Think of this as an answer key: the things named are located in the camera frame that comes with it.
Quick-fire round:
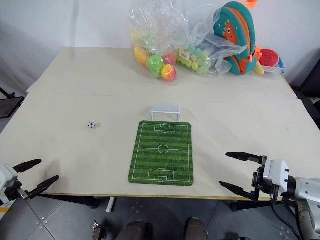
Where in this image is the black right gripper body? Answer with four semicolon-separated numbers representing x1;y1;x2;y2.
251;155;280;202

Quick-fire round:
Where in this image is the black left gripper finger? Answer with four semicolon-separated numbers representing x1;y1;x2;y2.
12;158;43;174
27;175;61;200

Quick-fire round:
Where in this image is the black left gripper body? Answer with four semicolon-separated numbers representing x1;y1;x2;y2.
4;180;31;201

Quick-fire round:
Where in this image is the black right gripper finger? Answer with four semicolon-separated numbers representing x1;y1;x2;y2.
218;181;259;202
225;151;263;164

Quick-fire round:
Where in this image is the green soccer field mat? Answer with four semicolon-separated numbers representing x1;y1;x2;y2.
127;120;195;187

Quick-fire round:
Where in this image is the dark rounded shape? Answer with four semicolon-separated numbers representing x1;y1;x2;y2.
116;219;154;240
184;217;209;240

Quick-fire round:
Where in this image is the black mesh chair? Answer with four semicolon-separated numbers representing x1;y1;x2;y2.
0;86;26;120

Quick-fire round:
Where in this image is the white table leg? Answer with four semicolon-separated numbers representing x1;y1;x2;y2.
105;196;117;214

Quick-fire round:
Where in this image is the white miniature goal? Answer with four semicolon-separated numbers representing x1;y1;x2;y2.
149;105;182;122

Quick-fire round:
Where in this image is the clear plastic container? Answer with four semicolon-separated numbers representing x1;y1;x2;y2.
256;49;288;76

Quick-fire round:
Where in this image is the black office chair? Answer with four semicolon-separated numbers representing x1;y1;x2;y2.
291;46;320;124

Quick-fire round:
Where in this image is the red toy watermelon slice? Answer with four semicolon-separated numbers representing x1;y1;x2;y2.
258;48;281;68

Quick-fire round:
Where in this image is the clear pack of pastel balls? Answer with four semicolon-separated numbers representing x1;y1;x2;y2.
176;44;219;77

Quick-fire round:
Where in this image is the red yellow toy peach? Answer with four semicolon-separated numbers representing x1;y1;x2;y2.
160;64;177;82

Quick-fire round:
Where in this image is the crumpled clear plastic bag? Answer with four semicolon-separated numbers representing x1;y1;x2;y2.
174;9;249;79

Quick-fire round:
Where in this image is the red toy apple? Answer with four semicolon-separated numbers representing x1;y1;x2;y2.
162;52;177;66

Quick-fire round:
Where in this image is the green toy apple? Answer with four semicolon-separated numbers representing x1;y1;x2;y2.
146;55;165;77

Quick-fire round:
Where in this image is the teal orange dinosaur backpack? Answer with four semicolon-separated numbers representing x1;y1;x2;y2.
212;0;263;76

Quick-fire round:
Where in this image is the yellow toy banana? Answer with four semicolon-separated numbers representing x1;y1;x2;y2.
133;44;151;69

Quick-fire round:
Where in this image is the clear plastic fruit bag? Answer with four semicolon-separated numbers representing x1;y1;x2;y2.
128;0;191;85

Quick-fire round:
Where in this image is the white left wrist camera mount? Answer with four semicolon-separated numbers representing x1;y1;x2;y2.
0;164;20;207

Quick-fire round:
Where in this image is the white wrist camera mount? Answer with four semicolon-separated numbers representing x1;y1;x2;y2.
0;164;20;207
261;158;291;194

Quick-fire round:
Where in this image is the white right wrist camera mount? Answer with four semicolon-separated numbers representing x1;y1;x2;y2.
261;158;291;194

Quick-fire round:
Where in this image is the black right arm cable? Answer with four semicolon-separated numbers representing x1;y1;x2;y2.
270;196;305;240

